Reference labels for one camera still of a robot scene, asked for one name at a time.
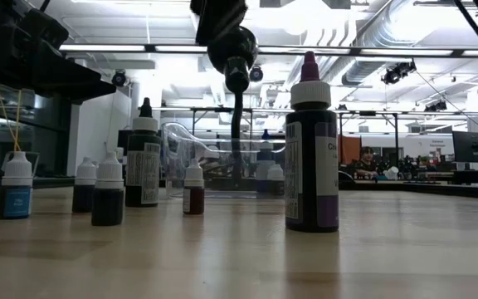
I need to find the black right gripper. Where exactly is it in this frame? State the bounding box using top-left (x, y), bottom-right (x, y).
top-left (190, 0), bottom-right (248, 46)

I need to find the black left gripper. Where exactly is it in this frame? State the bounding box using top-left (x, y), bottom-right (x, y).
top-left (0, 39), bottom-right (117, 105)

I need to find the large black-tipped coloring bottle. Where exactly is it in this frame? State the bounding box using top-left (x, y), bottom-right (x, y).
top-left (124, 97), bottom-right (162, 208)

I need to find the small dark dropper bottle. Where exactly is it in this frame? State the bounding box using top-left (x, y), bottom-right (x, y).
top-left (91, 151), bottom-right (124, 227)
top-left (71, 156), bottom-right (98, 213)

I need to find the small blue-label dropper bottle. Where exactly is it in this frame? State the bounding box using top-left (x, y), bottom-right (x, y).
top-left (0, 150), bottom-right (34, 220)

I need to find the large blue food coloring bottle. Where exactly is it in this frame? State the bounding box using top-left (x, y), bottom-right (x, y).
top-left (256, 128), bottom-right (276, 194)

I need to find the small maroon dropper bottle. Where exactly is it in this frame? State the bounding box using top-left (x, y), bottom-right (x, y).
top-left (183, 157), bottom-right (205, 215)

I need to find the large purple food coloring bottle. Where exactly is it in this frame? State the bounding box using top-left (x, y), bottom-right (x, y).
top-left (284, 51), bottom-right (340, 233)

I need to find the linear ceiling light row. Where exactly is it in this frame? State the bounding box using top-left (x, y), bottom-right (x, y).
top-left (58, 43), bottom-right (478, 58)

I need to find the black gooseneck desk lamp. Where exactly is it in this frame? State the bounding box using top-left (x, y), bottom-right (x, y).
top-left (207, 25), bottom-right (260, 188)

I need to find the black computer monitor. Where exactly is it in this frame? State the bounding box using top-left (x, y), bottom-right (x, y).
top-left (451, 130), bottom-right (478, 164)
top-left (116, 129), bottom-right (128, 159)

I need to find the clear plastic bin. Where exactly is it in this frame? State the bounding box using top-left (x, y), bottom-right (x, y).
top-left (160, 121), bottom-right (286, 200)

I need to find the orange partition panel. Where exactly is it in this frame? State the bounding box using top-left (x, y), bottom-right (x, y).
top-left (339, 135), bottom-right (363, 165)

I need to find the black ceiling spotlight cluster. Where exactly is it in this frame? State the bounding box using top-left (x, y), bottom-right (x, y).
top-left (380, 60), bottom-right (417, 86)

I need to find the person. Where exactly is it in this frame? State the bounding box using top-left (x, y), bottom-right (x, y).
top-left (354, 145), bottom-right (379, 180)

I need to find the black desk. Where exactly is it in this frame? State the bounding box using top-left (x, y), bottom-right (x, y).
top-left (450, 169), bottom-right (478, 187)

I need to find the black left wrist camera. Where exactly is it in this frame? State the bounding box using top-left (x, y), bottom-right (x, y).
top-left (17, 7), bottom-right (71, 51)

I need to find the yellow cable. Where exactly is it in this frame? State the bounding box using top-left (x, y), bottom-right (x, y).
top-left (0, 82), bottom-right (23, 153)

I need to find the silver ceiling air duct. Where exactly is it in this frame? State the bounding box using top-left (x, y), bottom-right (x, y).
top-left (340, 0), bottom-right (421, 86)

